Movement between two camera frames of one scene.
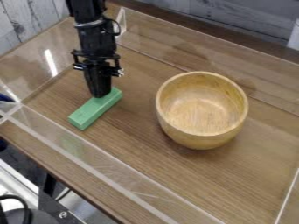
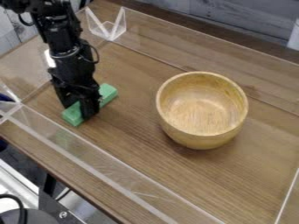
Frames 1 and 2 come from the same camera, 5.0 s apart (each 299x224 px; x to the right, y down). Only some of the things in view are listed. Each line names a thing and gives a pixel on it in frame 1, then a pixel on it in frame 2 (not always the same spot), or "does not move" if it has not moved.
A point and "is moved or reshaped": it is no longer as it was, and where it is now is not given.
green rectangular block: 84,115 is moved or reshaped
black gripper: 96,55 -> 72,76
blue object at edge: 5,98 does not move
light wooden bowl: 202,108 does not move
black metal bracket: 51,205 does not move
